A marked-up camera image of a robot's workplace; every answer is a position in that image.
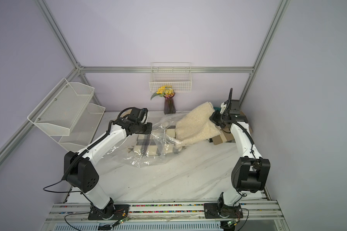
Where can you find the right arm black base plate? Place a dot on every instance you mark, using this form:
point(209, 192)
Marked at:
point(223, 210)

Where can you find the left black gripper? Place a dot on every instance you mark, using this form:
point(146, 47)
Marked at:
point(148, 128)

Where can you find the aluminium mounting rail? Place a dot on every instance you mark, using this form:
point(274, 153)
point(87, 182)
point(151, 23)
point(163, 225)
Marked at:
point(172, 211)

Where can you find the clear plastic vacuum bag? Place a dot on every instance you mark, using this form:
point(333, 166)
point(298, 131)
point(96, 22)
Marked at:
point(123, 154)

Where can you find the cream fuzzy scarf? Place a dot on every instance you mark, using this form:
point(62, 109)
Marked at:
point(196, 126)

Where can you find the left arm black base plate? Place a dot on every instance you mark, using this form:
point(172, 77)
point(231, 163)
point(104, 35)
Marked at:
point(110, 212)

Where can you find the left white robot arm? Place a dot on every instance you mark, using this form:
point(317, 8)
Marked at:
point(79, 167)

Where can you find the cream navy striped scarf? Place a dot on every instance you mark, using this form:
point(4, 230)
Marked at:
point(158, 144)

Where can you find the dark purple glass vase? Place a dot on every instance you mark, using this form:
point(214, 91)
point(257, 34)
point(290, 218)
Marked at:
point(169, 106)

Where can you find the brown beige plaid scarf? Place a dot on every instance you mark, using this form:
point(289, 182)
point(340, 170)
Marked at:
point(225, 134)

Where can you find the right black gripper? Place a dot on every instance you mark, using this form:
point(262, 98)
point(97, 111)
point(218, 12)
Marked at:
point(214, 118)

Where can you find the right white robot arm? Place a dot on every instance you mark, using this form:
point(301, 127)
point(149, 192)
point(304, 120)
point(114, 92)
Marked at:
point(251, 171)

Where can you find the white wire wall basket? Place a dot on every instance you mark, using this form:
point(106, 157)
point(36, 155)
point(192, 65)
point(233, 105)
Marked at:
point(175, 74)

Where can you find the yellow flower bouquet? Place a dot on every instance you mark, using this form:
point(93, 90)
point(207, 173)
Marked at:
point(165, 91)

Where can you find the white mesh two-tier shelf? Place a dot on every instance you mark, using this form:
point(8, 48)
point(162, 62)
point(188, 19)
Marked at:
point(68, 115)

